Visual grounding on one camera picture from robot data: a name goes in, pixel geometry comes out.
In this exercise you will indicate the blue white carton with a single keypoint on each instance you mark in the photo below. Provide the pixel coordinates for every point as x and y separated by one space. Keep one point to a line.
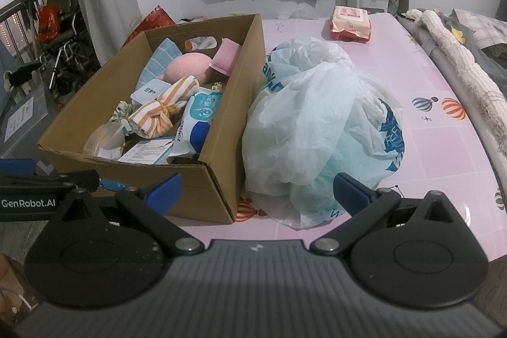
146 152

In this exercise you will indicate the orange white striped cloth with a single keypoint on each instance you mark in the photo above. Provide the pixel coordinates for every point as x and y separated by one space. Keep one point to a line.
158 112

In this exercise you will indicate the floral fabric scrunchie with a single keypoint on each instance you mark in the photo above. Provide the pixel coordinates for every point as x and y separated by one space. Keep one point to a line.
121 112

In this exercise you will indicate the white blue print plastic bag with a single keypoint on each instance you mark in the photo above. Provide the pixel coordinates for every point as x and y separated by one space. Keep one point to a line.
317 124

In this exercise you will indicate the pink balloon print mat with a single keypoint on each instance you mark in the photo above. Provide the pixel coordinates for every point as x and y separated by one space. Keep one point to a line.
435 148

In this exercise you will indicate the white crocheted cloth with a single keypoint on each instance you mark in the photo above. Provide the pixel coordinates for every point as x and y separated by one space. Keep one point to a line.
463 64

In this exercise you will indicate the orange red printed package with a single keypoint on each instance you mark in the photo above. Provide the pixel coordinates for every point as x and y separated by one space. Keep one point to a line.
158 19

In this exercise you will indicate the clear zip bag yellow contents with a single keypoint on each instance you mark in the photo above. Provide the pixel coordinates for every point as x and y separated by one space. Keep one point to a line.
103 142

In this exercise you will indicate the grey labelled box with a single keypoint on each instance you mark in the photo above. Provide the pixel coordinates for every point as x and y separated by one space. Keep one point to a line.
23 120

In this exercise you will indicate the blue tissue pack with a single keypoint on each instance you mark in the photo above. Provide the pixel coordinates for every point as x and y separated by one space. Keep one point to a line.
202 112

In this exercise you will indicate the white water dispenser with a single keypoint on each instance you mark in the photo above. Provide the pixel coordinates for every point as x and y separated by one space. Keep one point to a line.
366 2

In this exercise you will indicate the red hanging bag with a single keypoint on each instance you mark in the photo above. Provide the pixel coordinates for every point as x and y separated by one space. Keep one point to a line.
49 21

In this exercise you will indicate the light blue checked towel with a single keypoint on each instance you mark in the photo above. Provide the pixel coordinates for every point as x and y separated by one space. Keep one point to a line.
158 59

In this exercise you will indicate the black tripod stand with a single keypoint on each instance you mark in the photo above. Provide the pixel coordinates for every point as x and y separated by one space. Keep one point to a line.
21 74

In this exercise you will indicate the brown cardboard box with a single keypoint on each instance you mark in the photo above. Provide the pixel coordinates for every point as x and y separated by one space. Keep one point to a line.
222 179

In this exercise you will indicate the small white packet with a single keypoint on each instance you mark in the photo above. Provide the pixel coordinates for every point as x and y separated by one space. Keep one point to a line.
152 90

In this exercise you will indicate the pink plush toy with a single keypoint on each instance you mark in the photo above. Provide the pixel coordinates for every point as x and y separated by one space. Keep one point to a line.
188 68

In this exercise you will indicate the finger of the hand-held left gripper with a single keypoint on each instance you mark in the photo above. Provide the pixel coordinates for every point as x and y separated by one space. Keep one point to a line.
16 166
79 177

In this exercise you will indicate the pink sponge block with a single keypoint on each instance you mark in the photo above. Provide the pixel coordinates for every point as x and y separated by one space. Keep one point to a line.
225 57

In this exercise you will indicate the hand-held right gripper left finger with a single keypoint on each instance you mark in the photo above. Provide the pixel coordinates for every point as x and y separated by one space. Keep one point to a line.
164 189

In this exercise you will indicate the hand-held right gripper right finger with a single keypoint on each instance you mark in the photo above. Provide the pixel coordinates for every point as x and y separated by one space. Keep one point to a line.
350 191

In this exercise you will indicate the grey patterned quilt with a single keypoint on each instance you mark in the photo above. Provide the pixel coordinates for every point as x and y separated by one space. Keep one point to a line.
487 29

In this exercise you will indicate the balcony railing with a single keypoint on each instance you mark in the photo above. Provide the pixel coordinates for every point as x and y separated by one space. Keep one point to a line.
8 15

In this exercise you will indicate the black wheelchair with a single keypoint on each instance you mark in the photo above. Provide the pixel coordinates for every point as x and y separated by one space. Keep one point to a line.
65 57

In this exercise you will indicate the pink wet wipes pack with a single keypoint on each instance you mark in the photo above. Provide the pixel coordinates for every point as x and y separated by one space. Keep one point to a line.
350 21

